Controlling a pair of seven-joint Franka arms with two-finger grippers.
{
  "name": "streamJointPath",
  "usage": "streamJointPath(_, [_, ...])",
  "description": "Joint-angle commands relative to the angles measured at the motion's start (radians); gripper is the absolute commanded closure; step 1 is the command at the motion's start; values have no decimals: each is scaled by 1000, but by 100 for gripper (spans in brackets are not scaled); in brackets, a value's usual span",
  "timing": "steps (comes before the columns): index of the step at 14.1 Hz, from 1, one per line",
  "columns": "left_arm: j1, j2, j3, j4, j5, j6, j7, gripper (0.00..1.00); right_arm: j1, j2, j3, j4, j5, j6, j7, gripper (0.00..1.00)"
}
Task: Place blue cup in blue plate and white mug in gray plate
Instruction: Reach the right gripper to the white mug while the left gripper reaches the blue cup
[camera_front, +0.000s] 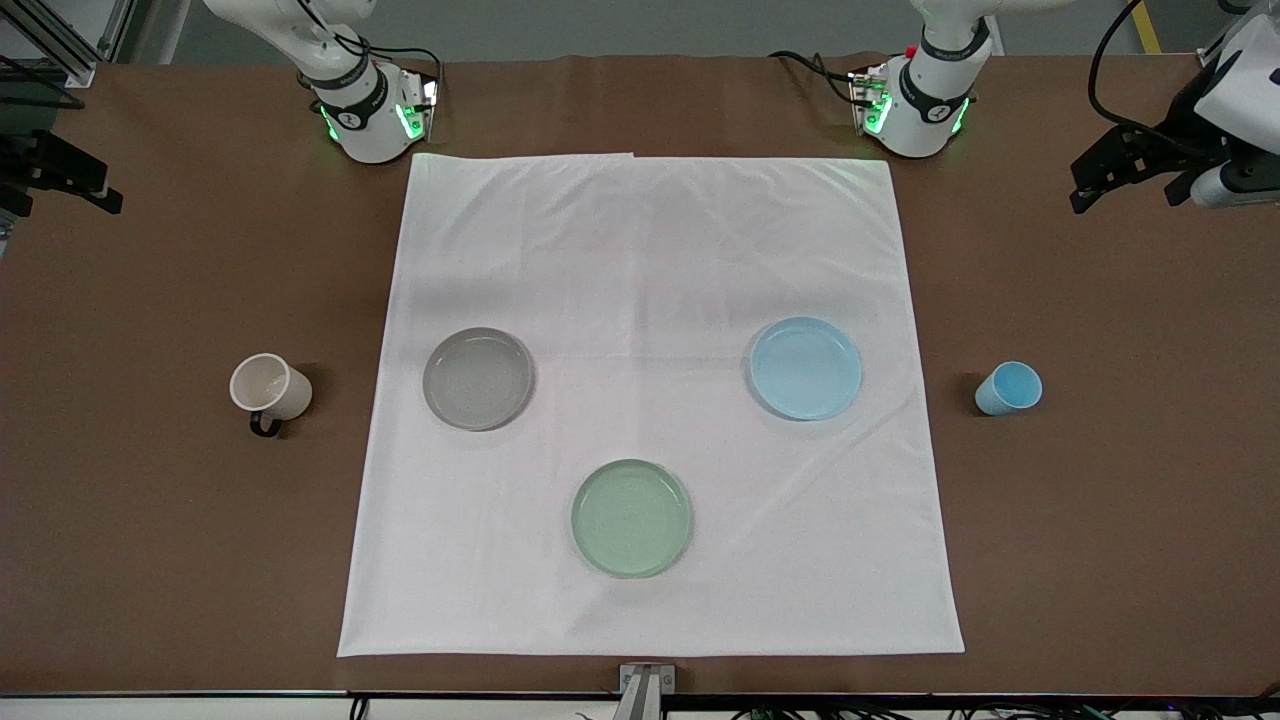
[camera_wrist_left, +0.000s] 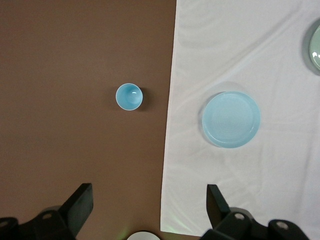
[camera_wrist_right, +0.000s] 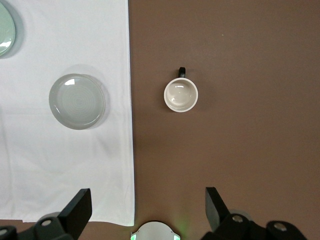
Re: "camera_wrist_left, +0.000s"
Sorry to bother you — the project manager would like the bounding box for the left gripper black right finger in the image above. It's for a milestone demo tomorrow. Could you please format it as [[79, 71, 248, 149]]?
[[199, 184, 253, 240]]

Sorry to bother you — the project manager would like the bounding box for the light blue plate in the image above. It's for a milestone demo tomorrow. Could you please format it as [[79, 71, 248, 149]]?
[[201, 90, 262, 149]]

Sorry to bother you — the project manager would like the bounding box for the white tablecloth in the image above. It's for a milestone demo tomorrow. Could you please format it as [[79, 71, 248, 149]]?
[[159, 0, 320, 240]]

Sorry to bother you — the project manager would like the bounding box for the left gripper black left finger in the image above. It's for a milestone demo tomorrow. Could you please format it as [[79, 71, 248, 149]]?
[[24, 183, 95, 240]]

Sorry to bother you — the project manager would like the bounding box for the pale green plate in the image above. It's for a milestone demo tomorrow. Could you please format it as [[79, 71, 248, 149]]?
[[306, 19, 320, 76]]

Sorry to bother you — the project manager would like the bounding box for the small blue cup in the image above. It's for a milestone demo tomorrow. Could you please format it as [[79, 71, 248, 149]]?
[[115, 82, 144, 112]]

